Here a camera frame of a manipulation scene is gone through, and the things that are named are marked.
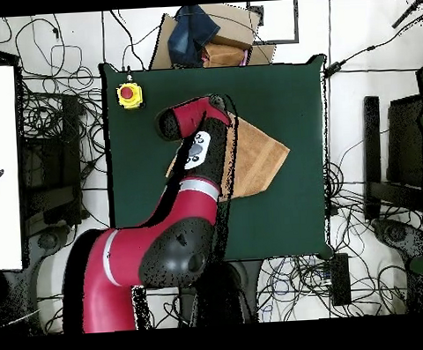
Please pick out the light brown folded cloth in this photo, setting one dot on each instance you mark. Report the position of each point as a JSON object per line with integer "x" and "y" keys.
{"x": 223, "y": 56}

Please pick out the tan terry towel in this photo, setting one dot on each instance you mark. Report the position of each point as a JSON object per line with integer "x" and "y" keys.
{"x": 256, "y": 158}

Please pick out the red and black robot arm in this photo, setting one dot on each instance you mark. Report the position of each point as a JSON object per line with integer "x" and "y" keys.
{"x": 158, "y": 245}

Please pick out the dark stand base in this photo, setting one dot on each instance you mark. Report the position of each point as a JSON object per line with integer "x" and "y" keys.
{"x": 409, "y": 242}

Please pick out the black round foot knob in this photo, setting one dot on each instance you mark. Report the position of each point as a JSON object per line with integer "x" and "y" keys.
{"x": 48, "y": 240}
{"x": 395, "y": 233}

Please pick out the grey stand base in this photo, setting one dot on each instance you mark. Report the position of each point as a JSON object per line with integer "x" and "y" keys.
{"x": 43, "y": 258}

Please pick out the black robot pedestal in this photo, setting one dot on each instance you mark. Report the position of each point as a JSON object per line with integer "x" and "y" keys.
{"x": 232, "y": 294}

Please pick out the black power strip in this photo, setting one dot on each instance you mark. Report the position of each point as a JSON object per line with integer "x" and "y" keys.
{"x": 340, "y": 279}

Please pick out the long black flat bar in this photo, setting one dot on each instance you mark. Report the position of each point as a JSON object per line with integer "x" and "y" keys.
{"x": 372, "y": 156}

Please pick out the pink cloth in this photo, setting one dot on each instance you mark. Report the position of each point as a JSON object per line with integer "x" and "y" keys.
{"x": 247, "y": 58}

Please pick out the yellow emergency stop button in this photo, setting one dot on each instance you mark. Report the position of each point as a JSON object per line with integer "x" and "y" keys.
{"x": 129, "y": 95}

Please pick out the black power adapter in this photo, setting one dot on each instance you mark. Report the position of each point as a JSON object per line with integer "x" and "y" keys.
{"x": 334, "y": 69}

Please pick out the dark green tablecloth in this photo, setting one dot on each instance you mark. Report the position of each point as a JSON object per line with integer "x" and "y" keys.
{"x": 287, "y": 213}

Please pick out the brown cardboard box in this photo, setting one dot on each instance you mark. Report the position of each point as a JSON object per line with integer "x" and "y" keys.
{"x": 232, "y": 25}

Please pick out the blue denim jeans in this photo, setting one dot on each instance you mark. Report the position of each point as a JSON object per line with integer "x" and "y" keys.
{"x": 190, "y": 35}

